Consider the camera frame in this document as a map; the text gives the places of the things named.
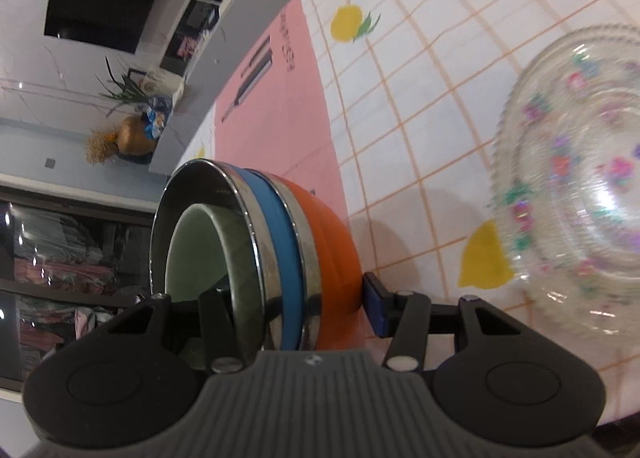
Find green ceramic bowl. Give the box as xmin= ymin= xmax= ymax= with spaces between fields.
xmin=165 ymin=204 xmax=261 ymax=354

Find dried flower bunch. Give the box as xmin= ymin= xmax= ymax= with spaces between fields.
xmin=85 ymin=130 xmax=121 ymax=164

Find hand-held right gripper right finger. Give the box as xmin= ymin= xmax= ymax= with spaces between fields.
xmin=362 ymin=272 xmax=548 ymax=373

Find blue steel bowl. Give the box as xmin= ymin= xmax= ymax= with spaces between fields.
xmin=150 ymin=159 xmax=321 ymax=369

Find pink photo card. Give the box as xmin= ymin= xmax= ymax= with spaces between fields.
xmin=177 ymin=33 xmax=201 ymax=59

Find dark glass cabinet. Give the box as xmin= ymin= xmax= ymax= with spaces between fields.
xmin=0 ymin=183 xmax=156 ymax=389

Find orange steel bowl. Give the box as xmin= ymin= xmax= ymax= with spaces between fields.
xmin=272 ymin=175 xmax=362 ymax=351

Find pink bottle-print table mat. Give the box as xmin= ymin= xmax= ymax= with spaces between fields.
xmin=212 ymin=0 xmax=351 ymax=354

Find floral clear glass plate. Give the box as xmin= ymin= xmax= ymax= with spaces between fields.
xmin=490 ymin=24 xmax=640 ymax=339

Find blue snack packets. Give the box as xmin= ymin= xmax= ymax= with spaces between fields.
xmin=142 ymin=95 xmax=173 ymax=139

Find green spiky plant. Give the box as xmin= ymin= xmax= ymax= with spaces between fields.
xmin=97 ymin=55 xmax=151 ymax=114

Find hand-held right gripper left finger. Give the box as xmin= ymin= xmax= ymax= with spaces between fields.
xmin=65 ymin=288 xmax=251 ymax=374

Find checked lemon-print tablecloth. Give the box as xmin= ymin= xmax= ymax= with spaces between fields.
xmin=172 ymin=0 xmax=640 ymax=424

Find gold round vase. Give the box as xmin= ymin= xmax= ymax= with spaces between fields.
xmin=118 ymin=115 xmax=156 ymax=156

